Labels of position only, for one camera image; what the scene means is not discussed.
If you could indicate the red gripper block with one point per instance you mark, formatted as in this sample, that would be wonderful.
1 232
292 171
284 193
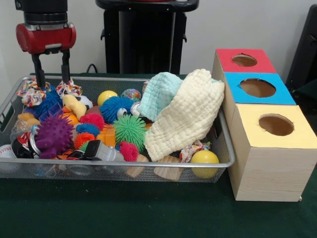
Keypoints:
44 37

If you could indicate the clear plastic bottle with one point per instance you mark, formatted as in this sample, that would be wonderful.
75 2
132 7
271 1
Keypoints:
18 127

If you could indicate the light blue waffle cloth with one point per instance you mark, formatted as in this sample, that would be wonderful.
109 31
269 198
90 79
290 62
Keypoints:
158 94

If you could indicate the cream waffle cloth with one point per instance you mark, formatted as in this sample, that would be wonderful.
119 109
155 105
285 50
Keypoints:
185 116

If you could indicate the wooden box with three holes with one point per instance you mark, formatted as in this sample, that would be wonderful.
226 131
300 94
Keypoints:
272 173

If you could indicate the crumpled colourful printed wrapper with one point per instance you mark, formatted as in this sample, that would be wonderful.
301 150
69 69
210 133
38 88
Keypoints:
31 95
71 89

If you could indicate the purple spiky rubber toy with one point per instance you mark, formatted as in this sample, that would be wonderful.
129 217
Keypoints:
54 136

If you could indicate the blue spiky ball with eyes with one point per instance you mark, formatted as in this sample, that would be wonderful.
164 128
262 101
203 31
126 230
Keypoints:
114 106

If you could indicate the crushed black can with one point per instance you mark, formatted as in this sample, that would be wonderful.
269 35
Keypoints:
22 147

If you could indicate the white baseball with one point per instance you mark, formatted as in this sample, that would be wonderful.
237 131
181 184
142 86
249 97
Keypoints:
6 151

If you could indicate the plain green spiky ball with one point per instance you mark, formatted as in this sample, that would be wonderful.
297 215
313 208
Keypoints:
130 131

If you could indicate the dark green table cloth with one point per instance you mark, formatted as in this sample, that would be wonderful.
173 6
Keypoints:
123 210

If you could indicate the large yellow ball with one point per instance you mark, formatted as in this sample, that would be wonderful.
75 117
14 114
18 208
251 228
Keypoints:
205 163

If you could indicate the black chair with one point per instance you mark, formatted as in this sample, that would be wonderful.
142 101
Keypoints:
307 49

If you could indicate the neighbouring green covered table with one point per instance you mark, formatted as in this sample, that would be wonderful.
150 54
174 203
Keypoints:
309 99

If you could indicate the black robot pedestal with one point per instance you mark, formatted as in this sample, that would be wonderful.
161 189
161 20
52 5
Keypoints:
138 37

